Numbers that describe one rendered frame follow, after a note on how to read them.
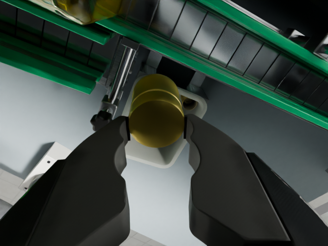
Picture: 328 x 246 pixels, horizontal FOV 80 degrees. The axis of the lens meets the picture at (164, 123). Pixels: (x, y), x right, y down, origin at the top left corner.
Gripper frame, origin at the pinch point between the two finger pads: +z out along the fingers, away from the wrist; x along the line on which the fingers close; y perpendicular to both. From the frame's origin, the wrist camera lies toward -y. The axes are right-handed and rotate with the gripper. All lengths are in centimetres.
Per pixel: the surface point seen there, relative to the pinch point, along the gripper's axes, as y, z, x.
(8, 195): 139, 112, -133
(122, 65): 1.1, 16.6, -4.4
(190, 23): -3.4, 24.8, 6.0
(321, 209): 176, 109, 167
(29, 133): 25, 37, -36
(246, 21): -4.2, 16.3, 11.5
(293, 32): -2.0, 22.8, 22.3
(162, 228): 75, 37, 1
